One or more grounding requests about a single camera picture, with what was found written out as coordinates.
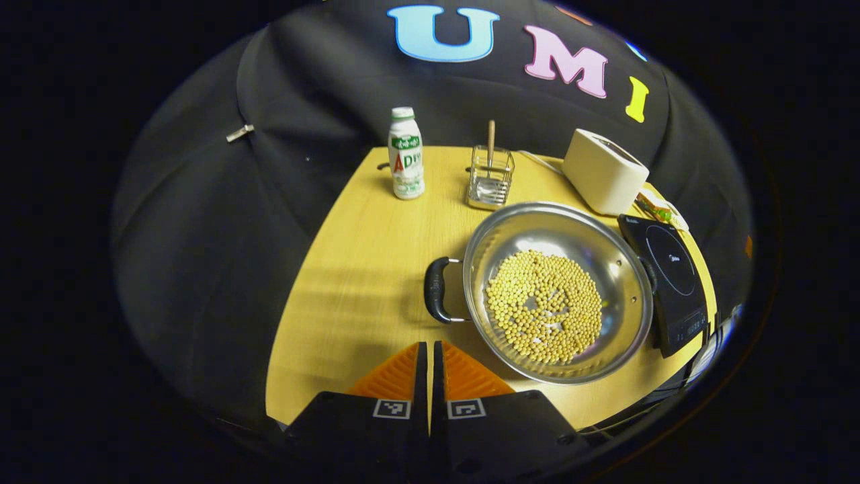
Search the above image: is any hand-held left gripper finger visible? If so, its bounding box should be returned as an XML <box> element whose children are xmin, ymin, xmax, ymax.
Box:
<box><xmin>286</xmin><ymin>341</ymin><xmax>429</xmax><ymax>466</ymax></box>
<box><xmin>431</xmin><ymin>340</ymin><xmax>585</xmax><ymax>473</ymax></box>

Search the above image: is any pile of soybeans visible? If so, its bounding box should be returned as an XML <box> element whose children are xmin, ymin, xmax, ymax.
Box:
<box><xmin>485</xmin><ymin>250</ymin><xmax>604</xmax><ymax>366</ymax></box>

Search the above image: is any steel pot with black handles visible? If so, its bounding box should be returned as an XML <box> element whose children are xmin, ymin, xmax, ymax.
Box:
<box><xmin>423</xmin><ymin>202</ymin><xmax>658</xmax><ymax>387</ymax></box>

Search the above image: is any black induction cooktop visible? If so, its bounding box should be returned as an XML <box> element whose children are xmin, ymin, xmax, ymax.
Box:
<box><xmin>617</xmin><ymin>214</ymin><xmax>710</xmax><ymax>359</ymax></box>

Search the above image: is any white green drink bottle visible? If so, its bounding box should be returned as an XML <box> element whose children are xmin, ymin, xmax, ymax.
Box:
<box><xmin>388</xmin><ymin>107</ymin><xmax>426</xmax><ymax>201</ymax></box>

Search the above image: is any white toaster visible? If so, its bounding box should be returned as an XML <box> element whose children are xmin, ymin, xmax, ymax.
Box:
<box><xmin>563</xmin><ymin>129</ymin><xmax>650</xmax><ymax>216</ymax></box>

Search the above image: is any black backdrop cloth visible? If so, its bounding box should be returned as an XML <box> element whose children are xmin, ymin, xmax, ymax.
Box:
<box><xmin>113</xmin><ymin>0</ymin><xmax>753</xmax><ymax>431</ymax></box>

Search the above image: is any sandwich with lettuce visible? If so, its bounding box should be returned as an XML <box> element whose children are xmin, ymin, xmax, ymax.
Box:
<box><xmin>636</xmin><ymin>190</ymin><xmax>681</xmax><ymax>226</ymax></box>

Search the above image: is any wire utensil holder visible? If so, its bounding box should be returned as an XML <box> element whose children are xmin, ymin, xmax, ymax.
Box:
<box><xmin>467</xmin><ymin>145</ymin><xmax>516</xmax><ymax>212</ymax></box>

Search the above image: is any white toaster cord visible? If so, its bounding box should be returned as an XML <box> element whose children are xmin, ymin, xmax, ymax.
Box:
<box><xmin>517</xmin><ymin>151</ymin><xmax>566</xmax><ymax>175</ymax></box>

